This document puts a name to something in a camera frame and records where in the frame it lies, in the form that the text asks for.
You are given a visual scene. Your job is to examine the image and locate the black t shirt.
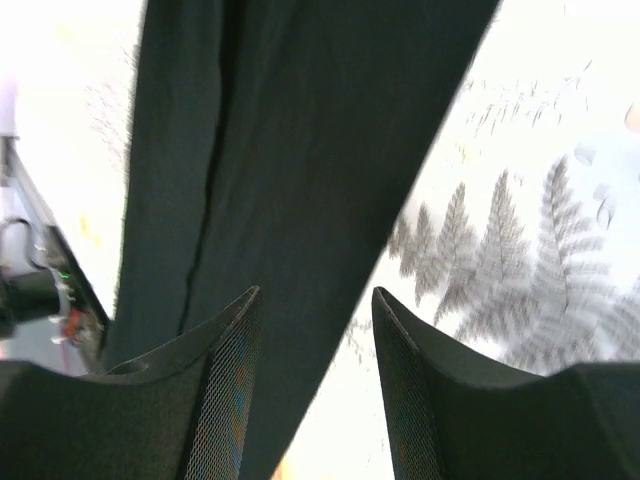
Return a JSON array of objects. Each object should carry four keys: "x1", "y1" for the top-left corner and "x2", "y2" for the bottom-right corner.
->
[{"x1": 103, "y1": 0, "x2": 496, "y2": 479}]

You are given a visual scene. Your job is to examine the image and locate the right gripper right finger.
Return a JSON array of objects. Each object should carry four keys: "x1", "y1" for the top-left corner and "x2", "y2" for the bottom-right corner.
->
[{"x1": 372, "y1": 287, "x2": 639, "y2": 480}]

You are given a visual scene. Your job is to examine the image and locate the floral table mat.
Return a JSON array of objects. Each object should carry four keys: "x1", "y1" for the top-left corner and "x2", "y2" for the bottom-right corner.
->
[{"x1": 1, "y1": 1, "x2": 639, "y2": 479}]

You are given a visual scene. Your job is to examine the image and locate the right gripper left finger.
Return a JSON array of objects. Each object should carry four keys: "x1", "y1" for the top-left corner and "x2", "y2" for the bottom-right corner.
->
[{"x1": 1, "y1": 287, "x2": 261, "y2": 480}]

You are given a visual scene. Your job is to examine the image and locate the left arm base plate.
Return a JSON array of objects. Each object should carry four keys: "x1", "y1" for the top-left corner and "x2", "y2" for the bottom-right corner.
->
[{"x1": 1, "y1": 135, "x2": 110, "y2": 373}]

